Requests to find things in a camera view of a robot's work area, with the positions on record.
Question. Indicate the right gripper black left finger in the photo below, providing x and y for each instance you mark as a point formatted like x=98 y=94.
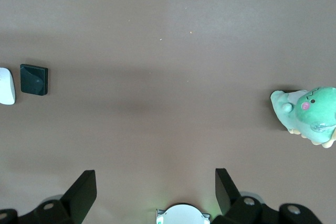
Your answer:
x=78 y=197

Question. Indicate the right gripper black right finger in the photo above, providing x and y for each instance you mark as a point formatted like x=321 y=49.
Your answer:
x=225 y=195

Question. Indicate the small black square phone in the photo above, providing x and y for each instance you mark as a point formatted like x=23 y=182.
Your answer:
x=34 y=79

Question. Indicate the white computer mouse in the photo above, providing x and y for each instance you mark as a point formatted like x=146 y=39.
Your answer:
x=6 y=87

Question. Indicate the green dinosaur plush toy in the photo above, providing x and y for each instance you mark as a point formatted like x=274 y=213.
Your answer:
x=312 y=113

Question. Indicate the brown table cover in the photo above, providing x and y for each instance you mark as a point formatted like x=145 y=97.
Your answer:
x=168 y=77

